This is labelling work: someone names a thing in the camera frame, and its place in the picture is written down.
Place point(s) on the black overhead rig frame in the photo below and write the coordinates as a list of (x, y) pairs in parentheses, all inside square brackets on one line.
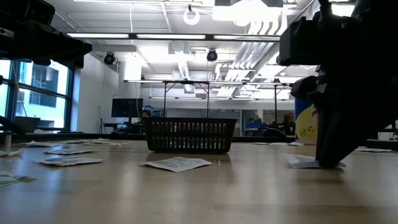
[(186, 82)]

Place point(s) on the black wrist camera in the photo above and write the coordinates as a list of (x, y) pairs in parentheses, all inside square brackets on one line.
[(295, 40), (28, 11)]

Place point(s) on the black ceiling spotlight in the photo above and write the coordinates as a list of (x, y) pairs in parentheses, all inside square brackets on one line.
[(109, 58), (212, 55)]

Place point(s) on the black laptop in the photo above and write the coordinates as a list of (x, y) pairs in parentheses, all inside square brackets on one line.
[(26, 123)]

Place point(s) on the silver ventilation duct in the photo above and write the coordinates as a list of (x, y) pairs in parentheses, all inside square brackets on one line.
[(270, 53)]

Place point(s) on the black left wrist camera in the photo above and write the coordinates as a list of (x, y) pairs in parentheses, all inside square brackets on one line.
[(28, 11)]

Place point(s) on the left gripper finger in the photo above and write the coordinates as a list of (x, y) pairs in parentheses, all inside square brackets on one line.
[(88, 49), (73, 45)]

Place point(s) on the white printed square packet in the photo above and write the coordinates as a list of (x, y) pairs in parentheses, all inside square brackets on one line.
[(373, 150), (40, 143), (278, 143), (74, 141), (70, 151), (178, 164), (300, 161), (68, 160), (260, 143)]

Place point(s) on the black office chair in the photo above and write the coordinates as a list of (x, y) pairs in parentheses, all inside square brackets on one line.
[(273, 132)]

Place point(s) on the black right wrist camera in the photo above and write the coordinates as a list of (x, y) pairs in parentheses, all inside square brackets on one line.
[(295, 40)]

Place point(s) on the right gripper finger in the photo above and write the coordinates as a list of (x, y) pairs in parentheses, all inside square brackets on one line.
[(351, 130), (325, 133)]

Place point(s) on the Lysol wipes canister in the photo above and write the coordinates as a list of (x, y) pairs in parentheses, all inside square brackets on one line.
[(306, 124)]

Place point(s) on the black computer monitor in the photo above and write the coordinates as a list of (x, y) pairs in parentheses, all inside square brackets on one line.
[(127, 108)]

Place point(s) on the green striped bandage wrapper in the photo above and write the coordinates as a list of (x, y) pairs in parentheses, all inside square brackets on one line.
[(12, 179), (104, 143), (99, 140), (9, 153)]

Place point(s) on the long ceiling light bar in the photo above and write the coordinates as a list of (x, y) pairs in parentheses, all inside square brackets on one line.
[(171, 36)]

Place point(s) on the large window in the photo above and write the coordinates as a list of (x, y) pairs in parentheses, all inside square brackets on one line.
[(43, 93)]

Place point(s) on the black plastic basket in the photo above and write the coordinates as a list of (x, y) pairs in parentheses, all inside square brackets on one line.
[(189, 135)]

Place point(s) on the plain white narrow packet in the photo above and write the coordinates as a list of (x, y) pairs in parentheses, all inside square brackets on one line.
[(296, 144)]

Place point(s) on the person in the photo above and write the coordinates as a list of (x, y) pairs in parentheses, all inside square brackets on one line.
[(146, 113), (289, 121)]

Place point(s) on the short grey post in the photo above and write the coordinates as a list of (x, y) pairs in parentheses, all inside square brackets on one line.
[(7, 141)]

